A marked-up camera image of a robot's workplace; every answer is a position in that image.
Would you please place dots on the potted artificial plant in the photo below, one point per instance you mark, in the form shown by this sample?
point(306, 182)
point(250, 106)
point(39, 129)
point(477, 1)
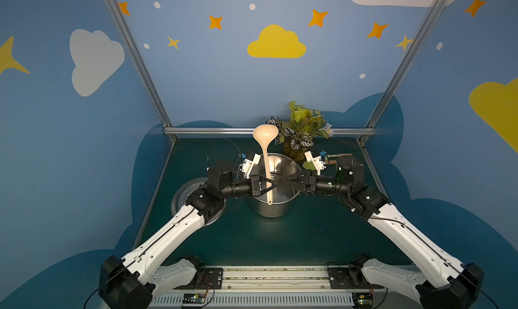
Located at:
point(297, 133)

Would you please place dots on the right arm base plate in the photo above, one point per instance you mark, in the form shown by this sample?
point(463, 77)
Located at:
point(344, 277)

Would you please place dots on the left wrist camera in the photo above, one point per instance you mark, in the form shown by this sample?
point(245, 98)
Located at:
point(251, 159)

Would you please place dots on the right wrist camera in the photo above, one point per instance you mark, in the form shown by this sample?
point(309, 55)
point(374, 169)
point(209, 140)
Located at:
point(315, 159)

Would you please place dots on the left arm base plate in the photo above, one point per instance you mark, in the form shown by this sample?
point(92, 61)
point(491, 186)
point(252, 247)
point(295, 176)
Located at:
point(212, 276)

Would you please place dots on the left aluminium frame post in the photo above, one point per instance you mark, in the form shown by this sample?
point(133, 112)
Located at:
point(130, 44)

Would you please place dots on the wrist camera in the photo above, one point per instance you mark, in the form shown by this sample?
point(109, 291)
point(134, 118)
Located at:
point(251, 159)
point(315, 159)

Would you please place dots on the green garden trowel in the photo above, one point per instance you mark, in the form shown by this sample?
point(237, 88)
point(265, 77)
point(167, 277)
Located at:
point(325, 163)

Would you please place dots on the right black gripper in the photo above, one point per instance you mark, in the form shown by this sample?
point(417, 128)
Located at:
point(311, 181)

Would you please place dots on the rear aluminium frame bar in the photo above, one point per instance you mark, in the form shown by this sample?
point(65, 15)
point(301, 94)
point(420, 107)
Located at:
point(249, 131)

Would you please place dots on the right circuit board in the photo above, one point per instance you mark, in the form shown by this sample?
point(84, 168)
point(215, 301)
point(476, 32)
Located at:
point(362, 301)

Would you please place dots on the left circuit board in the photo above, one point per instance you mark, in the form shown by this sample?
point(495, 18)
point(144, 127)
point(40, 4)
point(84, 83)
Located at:
point(194, 299)

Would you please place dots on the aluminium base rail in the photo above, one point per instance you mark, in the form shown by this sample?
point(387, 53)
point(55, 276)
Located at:
point(276, 279)

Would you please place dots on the circuit board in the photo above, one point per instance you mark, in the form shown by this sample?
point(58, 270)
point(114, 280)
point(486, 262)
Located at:
point(362, 301)
point(194, 299)

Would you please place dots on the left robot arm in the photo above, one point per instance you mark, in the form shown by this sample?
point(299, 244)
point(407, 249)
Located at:
point(136, 279)

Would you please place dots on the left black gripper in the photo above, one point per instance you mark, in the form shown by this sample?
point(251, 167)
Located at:
point(255, 185)

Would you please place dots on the aluminium frame post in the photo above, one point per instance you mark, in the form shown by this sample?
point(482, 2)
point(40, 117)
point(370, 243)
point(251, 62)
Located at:
point(130, 44)
point(426, 26)

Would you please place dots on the right aluminium frame post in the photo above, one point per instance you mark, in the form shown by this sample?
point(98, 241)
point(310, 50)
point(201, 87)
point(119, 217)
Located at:
point(426, 26)

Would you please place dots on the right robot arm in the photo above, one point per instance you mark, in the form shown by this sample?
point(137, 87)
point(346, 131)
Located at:
point(441, 280)

